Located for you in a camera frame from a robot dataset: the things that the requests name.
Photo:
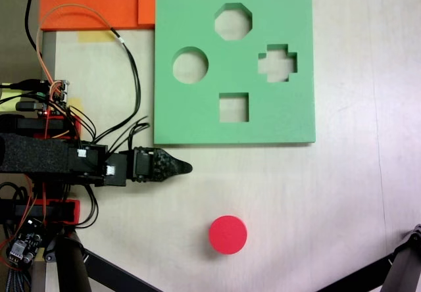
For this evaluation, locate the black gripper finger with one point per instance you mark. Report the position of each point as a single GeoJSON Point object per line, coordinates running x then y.
{"type": "Point", "coordinates": [167, 167]}

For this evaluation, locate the red cylinder block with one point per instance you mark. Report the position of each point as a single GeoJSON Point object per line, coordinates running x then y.
{"type": "Point", "coordinates": [227, 234]}

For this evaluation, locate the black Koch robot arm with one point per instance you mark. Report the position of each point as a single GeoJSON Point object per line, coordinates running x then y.
{"type": "Point", "coordinates": [36, 154]}

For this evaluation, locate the green shape sorter board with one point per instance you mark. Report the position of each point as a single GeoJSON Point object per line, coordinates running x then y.
{"type": "Point", "coordinates": [197, 124]}

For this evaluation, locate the red and black table clamp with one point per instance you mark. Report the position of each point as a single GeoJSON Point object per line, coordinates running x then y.
{"type": "Point", "coordinates": [75, 129]}
{"type": "Point", "coordinates": [74, 211]}

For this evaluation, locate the small yellow tape piece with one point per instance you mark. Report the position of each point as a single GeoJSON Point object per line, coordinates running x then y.
{"type": "Point", "coordinates": [75, 103]}

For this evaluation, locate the motor driver circuit board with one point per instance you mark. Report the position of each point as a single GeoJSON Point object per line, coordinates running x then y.
{"type": "Point", "coordinates": [59, 91]}

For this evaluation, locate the short black plug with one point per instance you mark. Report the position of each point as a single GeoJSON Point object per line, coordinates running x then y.
{"type": "Point", "coordinates": [28, 105]}

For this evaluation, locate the yellow tape strip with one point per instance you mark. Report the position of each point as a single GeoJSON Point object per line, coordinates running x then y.
{"type": "Point", "coordinates": [92, 37]}

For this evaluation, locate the black power converter board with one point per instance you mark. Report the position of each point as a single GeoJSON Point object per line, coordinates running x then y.
{"type": "Point", "coordinates": [24, 242]}

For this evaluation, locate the yellow sticky note pad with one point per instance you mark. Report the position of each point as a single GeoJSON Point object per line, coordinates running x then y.
{"type": "Point", "coordinates": [6, 103]}

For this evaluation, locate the black camera tripod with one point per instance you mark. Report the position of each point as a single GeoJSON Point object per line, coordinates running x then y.
{"type": "Point", "coordinates": [72, 265]}

